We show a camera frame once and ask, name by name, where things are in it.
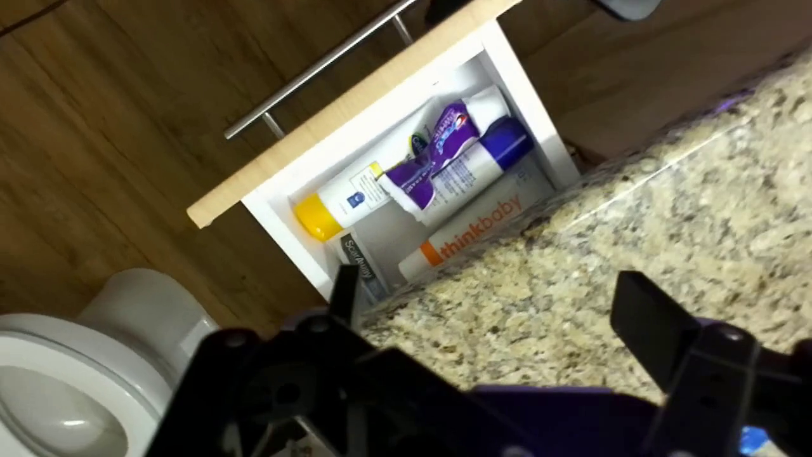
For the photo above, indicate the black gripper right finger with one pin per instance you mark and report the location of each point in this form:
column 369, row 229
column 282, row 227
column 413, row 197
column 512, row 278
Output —
column 726, row 389

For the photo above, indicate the white orange thinkbaby tube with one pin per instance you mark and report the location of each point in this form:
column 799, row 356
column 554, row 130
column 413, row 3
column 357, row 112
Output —
column 474, row 240

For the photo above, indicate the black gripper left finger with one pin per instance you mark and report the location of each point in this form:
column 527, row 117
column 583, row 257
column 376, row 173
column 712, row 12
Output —
column 281, row 389

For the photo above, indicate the white drawer with wood front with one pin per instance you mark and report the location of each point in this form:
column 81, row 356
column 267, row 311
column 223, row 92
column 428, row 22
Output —
column 339, row 111

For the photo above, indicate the white bottle with purple cap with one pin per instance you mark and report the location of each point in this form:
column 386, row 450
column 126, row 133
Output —
column 478, row 168

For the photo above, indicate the white toilet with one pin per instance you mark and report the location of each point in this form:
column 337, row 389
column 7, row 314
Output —
column 111, row 339

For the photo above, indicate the purple toothpaste tube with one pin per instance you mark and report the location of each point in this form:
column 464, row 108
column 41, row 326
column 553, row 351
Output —
column 422, row 168

